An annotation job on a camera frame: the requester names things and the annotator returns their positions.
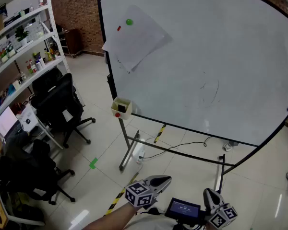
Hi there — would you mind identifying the person's white shirt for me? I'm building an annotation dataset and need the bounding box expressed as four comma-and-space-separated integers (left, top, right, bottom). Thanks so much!
123, 211, 180, 230

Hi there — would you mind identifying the person's left forearm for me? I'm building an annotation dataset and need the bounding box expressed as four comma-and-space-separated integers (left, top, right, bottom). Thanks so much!
83, 201, 144, 230

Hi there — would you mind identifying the white plastic floor device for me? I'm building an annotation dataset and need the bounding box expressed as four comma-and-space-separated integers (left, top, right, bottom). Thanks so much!
222, 140, 240, 152

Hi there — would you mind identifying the cream plastic tray box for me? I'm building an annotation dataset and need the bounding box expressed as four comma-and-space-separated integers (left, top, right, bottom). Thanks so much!
111, 96, 133, 120

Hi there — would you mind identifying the white power strip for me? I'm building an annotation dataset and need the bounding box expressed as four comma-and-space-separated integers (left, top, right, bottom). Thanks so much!
136, 149, 146, 164

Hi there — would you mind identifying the long yellow black hazard tape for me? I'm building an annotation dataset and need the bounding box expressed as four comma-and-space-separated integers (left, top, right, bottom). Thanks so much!
104, 172, 140, 216

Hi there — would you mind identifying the open laptop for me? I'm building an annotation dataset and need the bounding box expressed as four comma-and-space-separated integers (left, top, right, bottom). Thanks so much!
0, 106, 24, 139

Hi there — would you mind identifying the short yellow black hazard tape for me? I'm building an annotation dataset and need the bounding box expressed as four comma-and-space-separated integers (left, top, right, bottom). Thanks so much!
153, 124, 167, 144

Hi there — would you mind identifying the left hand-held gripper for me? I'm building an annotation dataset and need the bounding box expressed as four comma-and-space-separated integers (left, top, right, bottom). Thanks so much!
125, 175, 172, 210

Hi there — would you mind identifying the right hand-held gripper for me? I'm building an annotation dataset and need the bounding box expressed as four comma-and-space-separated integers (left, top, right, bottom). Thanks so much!
203, 188, 238, 230

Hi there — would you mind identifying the black padded office chair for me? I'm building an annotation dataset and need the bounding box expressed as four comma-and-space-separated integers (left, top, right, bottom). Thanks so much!
0, 139, 76, 206

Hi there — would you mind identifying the black metal stand frame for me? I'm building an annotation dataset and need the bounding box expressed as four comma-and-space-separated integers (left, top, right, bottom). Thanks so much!
107, 73, 236, 194

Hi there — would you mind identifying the black chest mount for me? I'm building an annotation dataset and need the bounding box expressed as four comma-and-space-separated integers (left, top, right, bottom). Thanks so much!
172, 218, 207, 230

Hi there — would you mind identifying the black mesh office chair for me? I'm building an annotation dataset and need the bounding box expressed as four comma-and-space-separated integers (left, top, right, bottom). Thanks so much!
30, 67, 96, 150

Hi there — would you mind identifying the potted green plant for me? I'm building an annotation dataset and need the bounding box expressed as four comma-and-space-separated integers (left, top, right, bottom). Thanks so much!
14, 25, 30, 46

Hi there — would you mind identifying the white metal shelf rack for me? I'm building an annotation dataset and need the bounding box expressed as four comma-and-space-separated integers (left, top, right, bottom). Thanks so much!
0, 0, 86, 150

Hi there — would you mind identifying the large white whiteboard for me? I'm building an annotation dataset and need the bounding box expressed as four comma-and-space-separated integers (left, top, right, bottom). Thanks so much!
96, 0, 288, 149

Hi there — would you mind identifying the small black display screen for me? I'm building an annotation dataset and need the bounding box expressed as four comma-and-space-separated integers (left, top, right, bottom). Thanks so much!
165, 197, 201, 221

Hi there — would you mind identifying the black floor cable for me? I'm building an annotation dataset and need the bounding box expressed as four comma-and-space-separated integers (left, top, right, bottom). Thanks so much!
138, 135, 215, 160

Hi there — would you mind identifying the brown wooden cabinet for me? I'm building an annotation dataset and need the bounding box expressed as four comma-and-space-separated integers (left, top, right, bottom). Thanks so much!
61, 28, 84, 58

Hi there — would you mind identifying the white cardboard box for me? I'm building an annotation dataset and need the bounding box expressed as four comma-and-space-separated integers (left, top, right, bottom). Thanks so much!
18, 103, 39, 132

